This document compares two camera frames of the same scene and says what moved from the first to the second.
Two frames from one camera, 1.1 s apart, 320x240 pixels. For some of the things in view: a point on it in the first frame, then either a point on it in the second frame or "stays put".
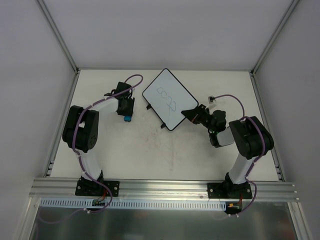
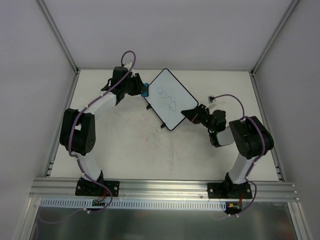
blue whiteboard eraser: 127,118 → 145,94
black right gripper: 199,116 stays put
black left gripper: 126,110 → 136,85
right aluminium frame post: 270,41 stays put
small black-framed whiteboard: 168,98 stays put
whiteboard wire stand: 163,125 stays put
